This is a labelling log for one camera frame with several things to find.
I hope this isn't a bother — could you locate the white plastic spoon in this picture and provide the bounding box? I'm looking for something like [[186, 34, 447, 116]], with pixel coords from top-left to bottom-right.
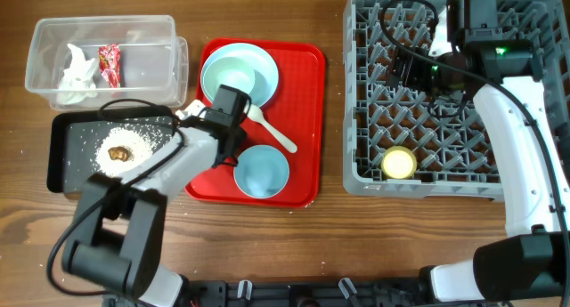
[[245, 104, 297, 154]]

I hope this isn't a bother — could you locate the light blue bowl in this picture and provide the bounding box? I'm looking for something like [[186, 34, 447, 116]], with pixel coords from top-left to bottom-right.
[[233, 145, 290, 199]]

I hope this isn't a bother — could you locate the yellow plastic cup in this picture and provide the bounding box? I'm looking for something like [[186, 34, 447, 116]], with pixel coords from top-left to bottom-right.
[[380, 146, 418, 179]]

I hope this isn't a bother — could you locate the brown food scrap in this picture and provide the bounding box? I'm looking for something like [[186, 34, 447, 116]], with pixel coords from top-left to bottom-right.
[[108, 146, 132, 162]]

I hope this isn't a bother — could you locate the pile of white rice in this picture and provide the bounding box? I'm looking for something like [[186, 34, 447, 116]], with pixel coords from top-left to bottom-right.
[[95, 127, 153, 177]]

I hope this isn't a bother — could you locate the red snack wrapper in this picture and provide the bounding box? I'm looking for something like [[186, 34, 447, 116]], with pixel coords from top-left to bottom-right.
[[98, 44, 121, 88]]

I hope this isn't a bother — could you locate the white tissue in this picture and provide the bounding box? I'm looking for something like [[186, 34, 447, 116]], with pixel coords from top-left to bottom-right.
[[56, 44, 99, 105]]

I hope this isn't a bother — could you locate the light green cup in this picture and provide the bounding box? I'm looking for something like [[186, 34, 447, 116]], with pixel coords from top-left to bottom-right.
[[201, 57, 256, 102]]

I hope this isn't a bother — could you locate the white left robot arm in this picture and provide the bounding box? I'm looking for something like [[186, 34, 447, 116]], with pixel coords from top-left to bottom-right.
[[48, 109, 246, 306]]

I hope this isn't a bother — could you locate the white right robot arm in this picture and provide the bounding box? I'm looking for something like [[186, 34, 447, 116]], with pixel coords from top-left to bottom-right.
[[387, 28, 569, 306]]

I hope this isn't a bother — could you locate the grey dishwasher rack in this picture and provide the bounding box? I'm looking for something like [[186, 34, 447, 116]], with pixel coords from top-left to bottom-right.
[[343, 0, 569, 201]]

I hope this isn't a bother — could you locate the red serving tray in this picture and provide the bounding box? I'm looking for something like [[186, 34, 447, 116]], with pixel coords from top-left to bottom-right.
[[185, 37, 326, 208]]

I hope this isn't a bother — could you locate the light blue plate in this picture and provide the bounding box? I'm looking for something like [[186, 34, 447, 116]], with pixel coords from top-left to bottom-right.
[[202, 43, 280, 107]]

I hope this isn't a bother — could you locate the black tray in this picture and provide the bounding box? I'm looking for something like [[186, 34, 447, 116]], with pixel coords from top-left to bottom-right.
[[46, 107, 172, 194]]

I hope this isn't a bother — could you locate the clear plastic bin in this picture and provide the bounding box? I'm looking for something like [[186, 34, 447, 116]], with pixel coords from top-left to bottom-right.
[[25, 15, 189, 111]]

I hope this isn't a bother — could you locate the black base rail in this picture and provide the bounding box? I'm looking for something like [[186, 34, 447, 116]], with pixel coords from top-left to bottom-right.
[[101, 277, 500, 307]]

